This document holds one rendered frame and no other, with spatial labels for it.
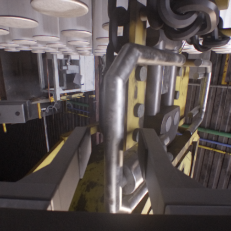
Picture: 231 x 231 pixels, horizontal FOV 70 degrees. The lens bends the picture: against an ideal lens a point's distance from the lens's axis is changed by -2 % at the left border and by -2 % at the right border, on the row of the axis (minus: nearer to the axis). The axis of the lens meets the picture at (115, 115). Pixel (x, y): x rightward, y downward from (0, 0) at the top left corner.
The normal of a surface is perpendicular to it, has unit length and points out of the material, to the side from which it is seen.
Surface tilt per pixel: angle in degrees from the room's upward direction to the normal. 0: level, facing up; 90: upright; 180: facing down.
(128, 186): 90
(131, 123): 90
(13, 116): 90
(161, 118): 126
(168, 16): 72
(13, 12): 90
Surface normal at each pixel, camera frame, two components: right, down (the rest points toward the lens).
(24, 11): 0.76, 0.20
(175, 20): -0.04, 0.63
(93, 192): -0.29, -0.72
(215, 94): -0.59, 0.22
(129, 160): 0.27, -0.85
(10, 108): 0.15, 0.29
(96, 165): 0.02, -0.96
